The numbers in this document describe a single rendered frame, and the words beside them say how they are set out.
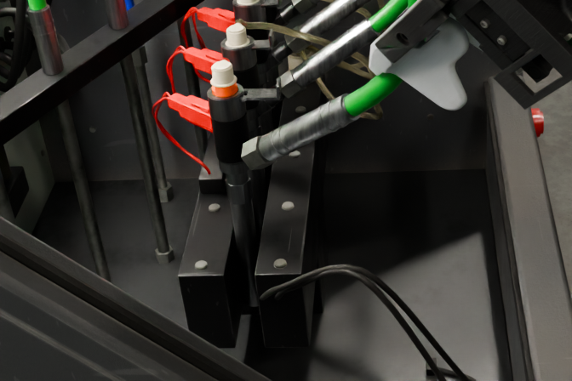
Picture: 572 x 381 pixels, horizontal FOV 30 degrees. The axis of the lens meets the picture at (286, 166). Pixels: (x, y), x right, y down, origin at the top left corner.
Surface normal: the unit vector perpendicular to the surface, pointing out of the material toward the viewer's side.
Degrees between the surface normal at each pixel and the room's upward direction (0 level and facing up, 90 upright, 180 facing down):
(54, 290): 43
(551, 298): 0
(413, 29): 98
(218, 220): 0
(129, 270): 0
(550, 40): 103
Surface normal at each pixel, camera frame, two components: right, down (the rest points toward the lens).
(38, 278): 0.61, -0.63
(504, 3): -0.61, 0.65
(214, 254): -0.09, -0.83
